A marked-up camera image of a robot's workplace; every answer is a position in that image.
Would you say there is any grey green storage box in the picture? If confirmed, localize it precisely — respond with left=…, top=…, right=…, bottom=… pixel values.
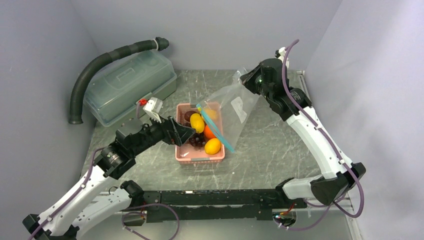
left=83, top=50, right=177, bottom=127

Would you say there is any black corrugated hose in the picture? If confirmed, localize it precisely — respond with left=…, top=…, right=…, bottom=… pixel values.
left=68, top=36, right=170, bottom=125

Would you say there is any clear zip top bag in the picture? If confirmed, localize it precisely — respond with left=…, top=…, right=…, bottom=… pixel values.
left=196, top=68, right=259, bottom=153

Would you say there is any pink plastic basket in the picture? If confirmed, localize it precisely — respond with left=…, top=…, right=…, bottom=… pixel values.
left=175, top=103, right=226, bottom=164

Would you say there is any yellow mango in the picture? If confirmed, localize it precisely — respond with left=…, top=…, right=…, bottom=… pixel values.
left=189, top=112, right=205, bottom=134

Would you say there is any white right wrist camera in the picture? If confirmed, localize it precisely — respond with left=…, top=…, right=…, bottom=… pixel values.
left=275, top=47, right=290, bottom=68

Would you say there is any yellow lemon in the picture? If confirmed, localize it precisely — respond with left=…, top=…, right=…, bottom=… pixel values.
left=204, top=137, right=222, bottom=155

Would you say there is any aluminium rail frame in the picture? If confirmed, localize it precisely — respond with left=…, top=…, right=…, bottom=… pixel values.
left=96, top=190, right=352, bottom=213

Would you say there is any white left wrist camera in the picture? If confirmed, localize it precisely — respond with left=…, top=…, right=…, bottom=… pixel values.
left=136, top=97, right=163, bottom=123

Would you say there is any orange fruit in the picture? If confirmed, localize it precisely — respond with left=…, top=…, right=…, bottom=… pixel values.
left=203, top=125, right=216, bottom=140

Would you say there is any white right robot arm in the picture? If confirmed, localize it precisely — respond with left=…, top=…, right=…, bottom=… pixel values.
left=239, top=58, right=366, bottom=208

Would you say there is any dark purple grape bunch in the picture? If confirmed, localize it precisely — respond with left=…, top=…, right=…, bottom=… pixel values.
left=187, top=131, right=207, bottom=149

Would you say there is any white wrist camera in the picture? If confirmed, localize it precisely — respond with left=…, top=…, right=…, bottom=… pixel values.
left=275, top=47, right=290, bottom=68
left=136, top=97, right=163, bottom=123

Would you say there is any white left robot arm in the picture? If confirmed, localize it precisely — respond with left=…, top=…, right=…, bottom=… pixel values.
left=22, top=116, right=196, bottom=240

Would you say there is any dark red passion fruit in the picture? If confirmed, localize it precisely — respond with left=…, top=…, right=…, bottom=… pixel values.
left=183, top=110, right=196, bottom=122

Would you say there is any yellow bell pepper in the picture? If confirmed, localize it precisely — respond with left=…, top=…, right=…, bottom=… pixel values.
left=200, top=108, right=219, bottom=121

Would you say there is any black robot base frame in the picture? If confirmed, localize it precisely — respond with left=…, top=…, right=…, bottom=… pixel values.
left=120, top=180, right=307, bottom=223

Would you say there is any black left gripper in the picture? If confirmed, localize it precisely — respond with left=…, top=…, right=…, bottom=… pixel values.
left=130, top=110, right=196, bottom=156

